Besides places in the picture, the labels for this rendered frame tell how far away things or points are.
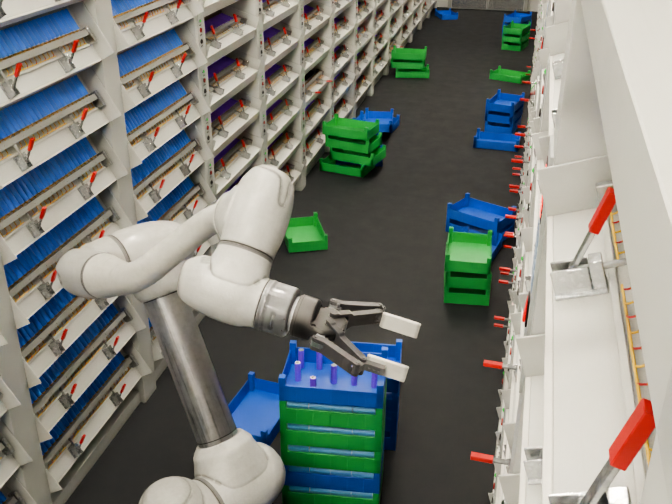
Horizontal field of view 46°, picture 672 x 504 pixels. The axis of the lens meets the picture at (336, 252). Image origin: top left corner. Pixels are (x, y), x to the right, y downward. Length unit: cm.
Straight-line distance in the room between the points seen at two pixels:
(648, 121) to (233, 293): 115
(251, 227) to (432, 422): 168
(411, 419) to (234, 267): 167
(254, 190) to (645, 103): 118
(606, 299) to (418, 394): 244
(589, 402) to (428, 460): 225
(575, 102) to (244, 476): 140
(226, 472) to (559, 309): 140
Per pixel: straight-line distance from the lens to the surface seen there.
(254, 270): 138
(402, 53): 728
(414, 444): 284
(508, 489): 100
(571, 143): 79
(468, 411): 300
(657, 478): 17
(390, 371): 133
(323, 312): 140
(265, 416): 294
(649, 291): 20
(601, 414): 53
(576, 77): 77
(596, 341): 60
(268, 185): 141
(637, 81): 30
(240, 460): 196
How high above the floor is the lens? 183
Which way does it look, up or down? 27 degrees down
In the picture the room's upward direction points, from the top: straight up
